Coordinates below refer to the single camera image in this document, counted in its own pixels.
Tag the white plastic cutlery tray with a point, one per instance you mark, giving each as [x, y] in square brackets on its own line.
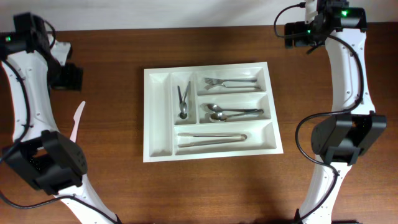
[162, 123]

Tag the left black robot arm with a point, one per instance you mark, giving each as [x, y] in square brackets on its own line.
[36, 63]

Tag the long metal tongs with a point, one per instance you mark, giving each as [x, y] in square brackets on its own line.
[211, 139]

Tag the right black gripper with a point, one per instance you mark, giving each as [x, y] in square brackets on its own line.
[296, 35]

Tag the metal fork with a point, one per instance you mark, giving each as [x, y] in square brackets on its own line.
[208, 87]
[217, 81]

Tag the small metal teaspoon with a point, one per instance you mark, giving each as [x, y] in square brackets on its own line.
[187, 88]
[182, 103]

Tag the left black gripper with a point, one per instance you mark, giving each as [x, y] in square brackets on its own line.
[69, 78]

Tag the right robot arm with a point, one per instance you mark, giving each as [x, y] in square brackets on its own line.
[352, 126]

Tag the large metal spoon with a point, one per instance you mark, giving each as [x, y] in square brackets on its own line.
[221, 117]
[213, 108]

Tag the pink plastic knife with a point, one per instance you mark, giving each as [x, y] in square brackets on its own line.
[76, 119]

